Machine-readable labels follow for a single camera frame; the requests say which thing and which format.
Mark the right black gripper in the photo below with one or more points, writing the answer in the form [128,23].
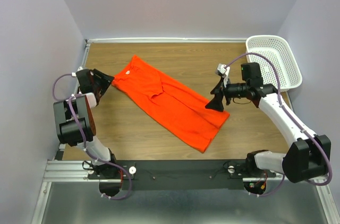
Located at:
[218,91]

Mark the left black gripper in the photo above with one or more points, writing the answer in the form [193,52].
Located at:
[105,79]

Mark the orange t-shirt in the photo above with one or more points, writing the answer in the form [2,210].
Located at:
[170,103]

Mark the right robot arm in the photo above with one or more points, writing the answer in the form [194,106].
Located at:
[308,155]

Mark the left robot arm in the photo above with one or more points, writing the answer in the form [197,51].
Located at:
[75,125]

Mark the white perforated plastic basket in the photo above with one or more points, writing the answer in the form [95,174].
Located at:
[277,50]

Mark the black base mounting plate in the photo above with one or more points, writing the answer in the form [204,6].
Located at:
[167,175]

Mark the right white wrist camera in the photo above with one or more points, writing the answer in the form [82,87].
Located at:
[223,71]

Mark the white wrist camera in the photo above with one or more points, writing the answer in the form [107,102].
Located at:
[223,71]
[80,73]

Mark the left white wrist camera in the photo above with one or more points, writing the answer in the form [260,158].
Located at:
[80,73]

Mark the aluminium frame rail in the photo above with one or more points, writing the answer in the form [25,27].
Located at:
[68,196]

